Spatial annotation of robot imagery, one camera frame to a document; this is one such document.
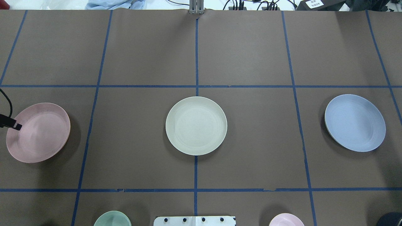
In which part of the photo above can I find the pink bowl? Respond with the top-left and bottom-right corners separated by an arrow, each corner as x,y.
269,213 -> 304,226

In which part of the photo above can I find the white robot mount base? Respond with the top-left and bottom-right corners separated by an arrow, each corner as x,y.
153,216 -> 236,226

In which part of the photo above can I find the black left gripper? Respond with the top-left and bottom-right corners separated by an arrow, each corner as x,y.
0,114 -> 22,131

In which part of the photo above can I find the cream white plate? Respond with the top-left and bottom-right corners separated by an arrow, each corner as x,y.
165,96 -> 227,156

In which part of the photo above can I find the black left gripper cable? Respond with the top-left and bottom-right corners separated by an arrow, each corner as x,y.
0,89 -> 13,118

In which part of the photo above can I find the light blue cloth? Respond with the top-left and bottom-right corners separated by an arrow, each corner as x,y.
85,0 -> 146,10

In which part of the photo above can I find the blue plate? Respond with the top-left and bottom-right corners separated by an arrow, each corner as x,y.
324,94 -> 386,153

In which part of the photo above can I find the green bowl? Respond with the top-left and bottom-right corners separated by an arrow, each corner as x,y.
94,211 -> 132,226

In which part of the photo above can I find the pink plate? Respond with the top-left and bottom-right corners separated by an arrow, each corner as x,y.
6,103 -> 71,163

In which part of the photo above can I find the dark blue pot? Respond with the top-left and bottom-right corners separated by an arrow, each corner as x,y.
376,212 -> 402,226

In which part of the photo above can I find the aluminium frame post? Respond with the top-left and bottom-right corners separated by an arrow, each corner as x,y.
189,0 -> 205,15

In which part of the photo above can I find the black box with label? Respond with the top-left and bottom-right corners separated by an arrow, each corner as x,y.
296,0 -> 346,11

